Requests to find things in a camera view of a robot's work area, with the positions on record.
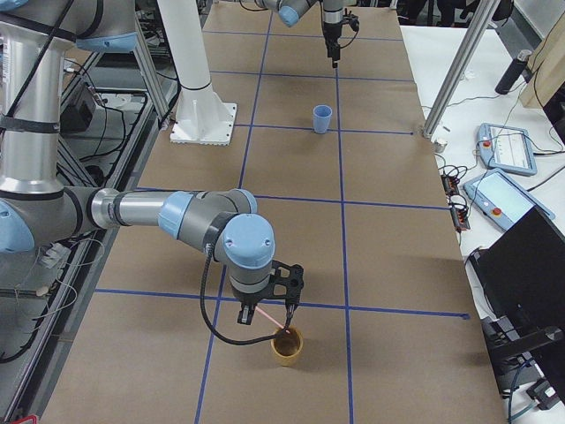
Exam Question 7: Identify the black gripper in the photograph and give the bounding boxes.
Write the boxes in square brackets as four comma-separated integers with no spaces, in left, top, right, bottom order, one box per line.
[237,296,262,325]
[322,21,343,68]

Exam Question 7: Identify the pink chopstick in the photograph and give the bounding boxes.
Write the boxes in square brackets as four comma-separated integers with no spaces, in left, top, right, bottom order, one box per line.
[255,306,290,334]

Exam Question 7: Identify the bamboo chopstick holder cup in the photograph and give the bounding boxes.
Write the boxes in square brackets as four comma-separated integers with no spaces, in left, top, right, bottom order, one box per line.
[270,327,304,367]

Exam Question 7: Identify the blue plastic cup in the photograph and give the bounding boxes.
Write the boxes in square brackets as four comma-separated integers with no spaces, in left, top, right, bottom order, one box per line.
[313,104,333,134]

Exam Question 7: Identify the black water bottle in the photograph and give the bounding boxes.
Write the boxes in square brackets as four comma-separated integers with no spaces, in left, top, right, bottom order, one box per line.
[494,49,532,95]

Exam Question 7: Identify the teach pendant far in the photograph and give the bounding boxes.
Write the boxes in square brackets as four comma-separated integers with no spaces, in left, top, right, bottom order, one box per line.
[477,123,538,177]

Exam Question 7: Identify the teach pendant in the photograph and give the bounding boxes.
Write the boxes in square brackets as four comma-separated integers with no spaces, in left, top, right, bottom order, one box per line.
[463,169,555,231]
[477,123,538,177]

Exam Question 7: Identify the teach pendant near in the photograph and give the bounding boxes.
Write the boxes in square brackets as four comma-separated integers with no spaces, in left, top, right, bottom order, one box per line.
[463,169,555,231]

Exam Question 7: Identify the black monitor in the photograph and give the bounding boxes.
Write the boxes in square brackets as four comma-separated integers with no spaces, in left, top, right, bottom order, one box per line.
[471,207,564,391]

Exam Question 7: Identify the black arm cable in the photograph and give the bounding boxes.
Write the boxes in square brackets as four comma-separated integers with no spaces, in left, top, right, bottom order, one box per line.
[198,241,298,345]

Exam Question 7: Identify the white pedestal column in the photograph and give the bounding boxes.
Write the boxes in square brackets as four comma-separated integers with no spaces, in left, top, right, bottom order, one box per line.
[158,0,237,146]

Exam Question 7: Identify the aluminium frame post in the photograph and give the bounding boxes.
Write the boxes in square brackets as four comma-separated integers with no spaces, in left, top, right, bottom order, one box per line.
[422,0,500,140]

